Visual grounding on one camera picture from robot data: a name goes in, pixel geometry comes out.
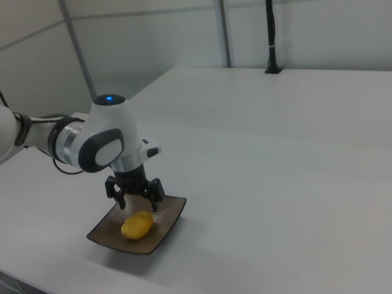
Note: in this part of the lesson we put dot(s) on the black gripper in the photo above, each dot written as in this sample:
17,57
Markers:
131,180

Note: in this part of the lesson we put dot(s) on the yellow potato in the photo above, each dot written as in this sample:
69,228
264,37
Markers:
136,226

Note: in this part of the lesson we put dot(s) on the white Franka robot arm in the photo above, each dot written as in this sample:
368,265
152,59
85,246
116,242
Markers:
110,128

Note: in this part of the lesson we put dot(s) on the brown square ceramic plate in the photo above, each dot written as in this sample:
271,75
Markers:
165,226

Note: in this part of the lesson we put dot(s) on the black camera stand pole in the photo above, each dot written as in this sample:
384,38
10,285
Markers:
271,30

